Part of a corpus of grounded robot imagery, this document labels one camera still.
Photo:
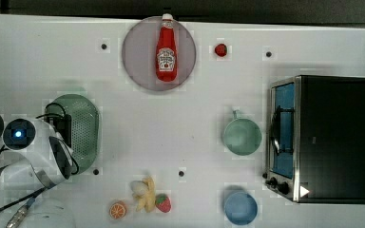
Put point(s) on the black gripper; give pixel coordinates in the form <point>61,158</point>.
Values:
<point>61,125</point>

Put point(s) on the green plastic strainer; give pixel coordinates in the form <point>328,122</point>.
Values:
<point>84,128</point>

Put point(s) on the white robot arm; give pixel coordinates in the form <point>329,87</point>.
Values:
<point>47,160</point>

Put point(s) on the toy orange half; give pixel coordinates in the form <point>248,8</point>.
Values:
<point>118,210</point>

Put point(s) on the pink round plate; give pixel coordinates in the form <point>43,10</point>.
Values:
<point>139,48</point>

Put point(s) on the peeled toy banana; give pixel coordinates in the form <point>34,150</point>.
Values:
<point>143,191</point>

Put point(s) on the red ketchup bottle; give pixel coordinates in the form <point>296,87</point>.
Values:
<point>166,51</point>

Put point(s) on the toy strawberry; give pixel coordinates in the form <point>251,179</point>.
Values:
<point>163,203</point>

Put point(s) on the small red toy tomato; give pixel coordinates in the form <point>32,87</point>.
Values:
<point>221,50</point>

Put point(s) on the green cup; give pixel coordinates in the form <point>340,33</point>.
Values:
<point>241,136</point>

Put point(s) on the blue bowl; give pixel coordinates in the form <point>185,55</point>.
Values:
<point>240,208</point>

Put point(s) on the black toaster oven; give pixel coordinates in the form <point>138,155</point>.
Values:
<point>316,139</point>

